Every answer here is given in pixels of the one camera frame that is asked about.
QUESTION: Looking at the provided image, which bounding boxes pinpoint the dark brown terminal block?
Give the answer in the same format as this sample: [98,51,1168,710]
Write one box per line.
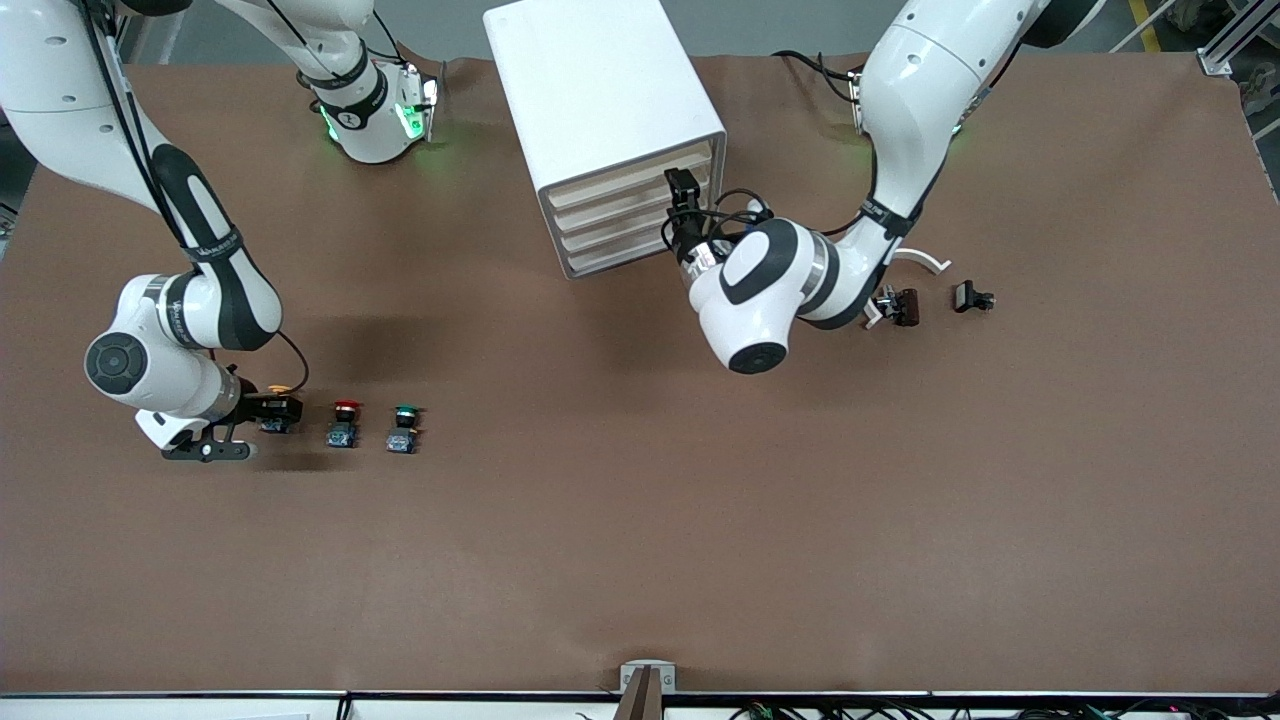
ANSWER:
[875,287,921,328]

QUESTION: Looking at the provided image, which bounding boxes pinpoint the green push button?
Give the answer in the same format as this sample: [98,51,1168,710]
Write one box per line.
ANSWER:
[386,404,425,455]

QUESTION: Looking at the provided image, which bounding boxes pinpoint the aluminium frame profile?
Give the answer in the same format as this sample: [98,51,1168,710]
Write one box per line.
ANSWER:
[1195,0,1280,76]

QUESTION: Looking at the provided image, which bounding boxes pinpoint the black cable bundle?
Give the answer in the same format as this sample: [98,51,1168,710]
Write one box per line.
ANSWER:
[730,700,1280,720]

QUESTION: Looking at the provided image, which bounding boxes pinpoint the white curved plastic arc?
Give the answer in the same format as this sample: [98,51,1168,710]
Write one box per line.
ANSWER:
[865,247,952,329]

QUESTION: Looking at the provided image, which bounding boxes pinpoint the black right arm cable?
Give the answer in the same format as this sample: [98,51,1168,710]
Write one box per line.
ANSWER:
[80,0,311,396]

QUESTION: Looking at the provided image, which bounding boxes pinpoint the brown table cover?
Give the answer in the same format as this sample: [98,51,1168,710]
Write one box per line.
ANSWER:
[0,50,1280,694]

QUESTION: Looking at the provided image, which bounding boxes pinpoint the yellow push button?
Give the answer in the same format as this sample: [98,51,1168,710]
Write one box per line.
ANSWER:
[262,383,299,434]

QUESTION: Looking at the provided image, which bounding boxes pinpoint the black table edge strip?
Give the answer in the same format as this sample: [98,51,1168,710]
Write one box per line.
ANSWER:
[0,689,1280,700]

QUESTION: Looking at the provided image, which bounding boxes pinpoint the red push button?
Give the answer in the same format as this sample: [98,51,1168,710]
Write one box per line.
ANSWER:
[326,398,363,449]

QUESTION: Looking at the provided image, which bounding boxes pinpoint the grey metal bracket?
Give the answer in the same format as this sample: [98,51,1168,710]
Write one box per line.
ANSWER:
[620,660,677,693]

